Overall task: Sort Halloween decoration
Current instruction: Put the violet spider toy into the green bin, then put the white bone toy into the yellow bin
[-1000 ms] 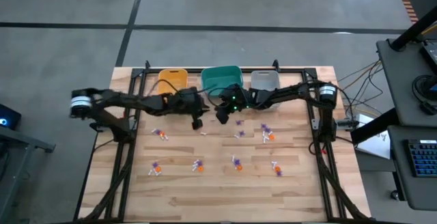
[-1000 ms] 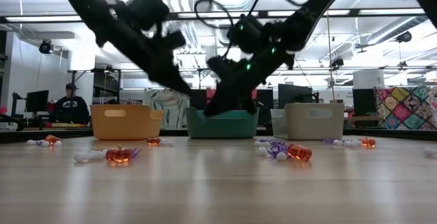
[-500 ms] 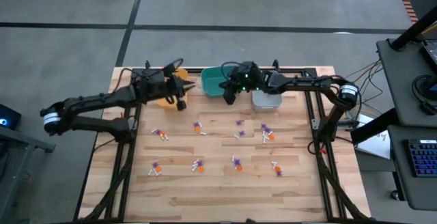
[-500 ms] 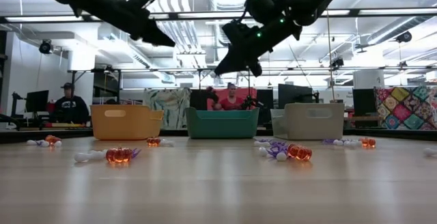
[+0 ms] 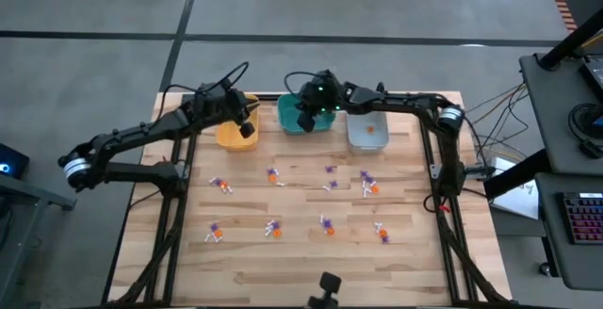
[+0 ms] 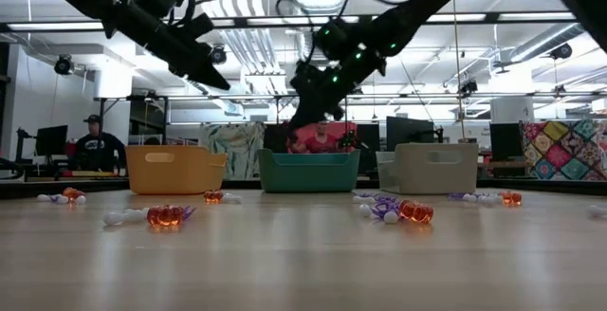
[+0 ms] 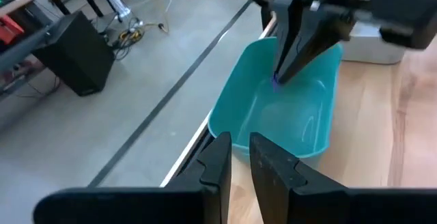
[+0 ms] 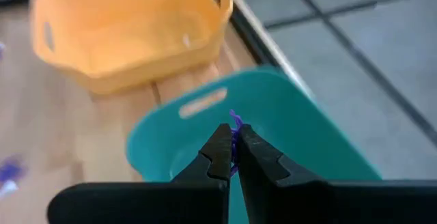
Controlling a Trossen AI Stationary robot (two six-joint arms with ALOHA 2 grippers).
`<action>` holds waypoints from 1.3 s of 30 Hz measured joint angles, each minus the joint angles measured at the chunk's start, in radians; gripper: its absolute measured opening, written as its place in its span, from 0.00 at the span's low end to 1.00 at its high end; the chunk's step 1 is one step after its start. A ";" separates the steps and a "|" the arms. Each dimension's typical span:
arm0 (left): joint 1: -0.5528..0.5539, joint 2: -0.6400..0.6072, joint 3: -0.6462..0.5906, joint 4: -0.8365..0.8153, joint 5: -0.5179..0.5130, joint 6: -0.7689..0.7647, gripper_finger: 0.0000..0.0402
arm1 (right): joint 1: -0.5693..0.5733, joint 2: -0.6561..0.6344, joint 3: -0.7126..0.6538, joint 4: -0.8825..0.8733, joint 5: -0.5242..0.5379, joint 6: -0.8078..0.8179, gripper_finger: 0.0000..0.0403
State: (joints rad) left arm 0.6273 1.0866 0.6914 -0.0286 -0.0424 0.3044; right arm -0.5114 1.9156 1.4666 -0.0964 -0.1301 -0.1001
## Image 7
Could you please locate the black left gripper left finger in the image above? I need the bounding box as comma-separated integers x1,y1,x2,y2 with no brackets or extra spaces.
33,131,233,224

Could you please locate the grey workbench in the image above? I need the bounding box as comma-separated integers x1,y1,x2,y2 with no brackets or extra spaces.
0,0,54,73

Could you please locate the black floor cabinet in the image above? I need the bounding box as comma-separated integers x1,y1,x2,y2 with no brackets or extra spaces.
32,11,116,98

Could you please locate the white pole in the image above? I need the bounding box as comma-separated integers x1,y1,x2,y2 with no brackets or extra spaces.
94,0,132,22

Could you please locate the white plastic bin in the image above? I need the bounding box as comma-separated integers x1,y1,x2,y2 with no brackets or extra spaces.
339,0,431,65

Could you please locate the red toolbox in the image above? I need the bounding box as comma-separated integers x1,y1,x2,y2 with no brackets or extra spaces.
0,14,25,46

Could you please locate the teal plastic bin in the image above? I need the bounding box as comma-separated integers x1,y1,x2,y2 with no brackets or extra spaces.
207,36,343,170

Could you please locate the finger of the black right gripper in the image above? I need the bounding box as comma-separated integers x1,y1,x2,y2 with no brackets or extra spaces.
272,0,305,79
277,8,356,85

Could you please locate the yellow cable bundle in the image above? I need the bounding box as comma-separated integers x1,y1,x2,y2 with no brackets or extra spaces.
112,0,173,61

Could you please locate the purple plastic spider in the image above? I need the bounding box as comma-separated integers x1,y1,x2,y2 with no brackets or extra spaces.
271,73,283,92

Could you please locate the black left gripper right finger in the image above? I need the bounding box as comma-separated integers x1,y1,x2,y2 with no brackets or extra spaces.
249,132,437,224

